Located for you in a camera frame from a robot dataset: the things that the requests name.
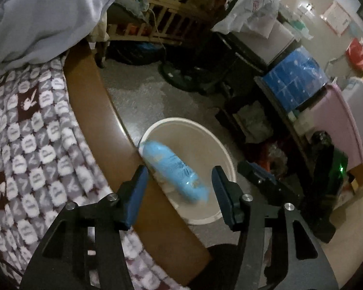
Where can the black shelf rack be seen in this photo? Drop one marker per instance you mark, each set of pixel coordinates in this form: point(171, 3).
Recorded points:
point(278, 105)

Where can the grey cabinet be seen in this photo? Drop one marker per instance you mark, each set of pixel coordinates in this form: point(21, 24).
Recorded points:
point(275, 45)

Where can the red packaging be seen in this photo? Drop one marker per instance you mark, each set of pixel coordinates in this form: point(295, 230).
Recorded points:
point(272, 154)

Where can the wooden bed frame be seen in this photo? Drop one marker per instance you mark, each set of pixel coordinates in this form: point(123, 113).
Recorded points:
point(109, 139)

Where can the red bag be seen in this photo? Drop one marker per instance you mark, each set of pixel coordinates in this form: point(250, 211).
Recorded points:
point(358, 53)

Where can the black plastic bag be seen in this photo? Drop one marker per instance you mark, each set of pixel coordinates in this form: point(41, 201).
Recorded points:
point(136, 53)

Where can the light blue quilt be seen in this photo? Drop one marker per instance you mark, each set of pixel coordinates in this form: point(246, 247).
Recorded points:
point(48, 15)

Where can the white crumpled plastic bag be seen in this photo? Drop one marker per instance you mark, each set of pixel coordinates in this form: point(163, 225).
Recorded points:
point(248, 6)

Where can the pink plastic bin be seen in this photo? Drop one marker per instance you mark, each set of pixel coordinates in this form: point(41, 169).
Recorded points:
point(348, 120)

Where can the blue tissue packet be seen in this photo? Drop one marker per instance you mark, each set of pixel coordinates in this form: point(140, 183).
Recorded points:
point(175, 169)

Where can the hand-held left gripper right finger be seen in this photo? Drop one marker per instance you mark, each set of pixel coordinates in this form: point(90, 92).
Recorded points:
point(223, 193)

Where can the white plastic bucket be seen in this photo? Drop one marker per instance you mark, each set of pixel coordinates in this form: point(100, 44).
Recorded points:
point(199, 145)

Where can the blue storage box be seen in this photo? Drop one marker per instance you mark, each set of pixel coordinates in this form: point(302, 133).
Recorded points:
point(296, 78)

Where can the wooden crib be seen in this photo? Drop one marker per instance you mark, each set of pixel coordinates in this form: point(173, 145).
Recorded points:
point(172, 15)

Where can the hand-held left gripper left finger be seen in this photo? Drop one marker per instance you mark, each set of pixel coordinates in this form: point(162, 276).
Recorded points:
point(135, 198)

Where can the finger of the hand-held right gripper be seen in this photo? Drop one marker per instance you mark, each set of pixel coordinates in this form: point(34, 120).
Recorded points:
point(260, 178)

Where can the black round fan base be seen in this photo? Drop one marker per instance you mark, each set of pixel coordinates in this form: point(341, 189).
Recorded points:
point(184, 77)

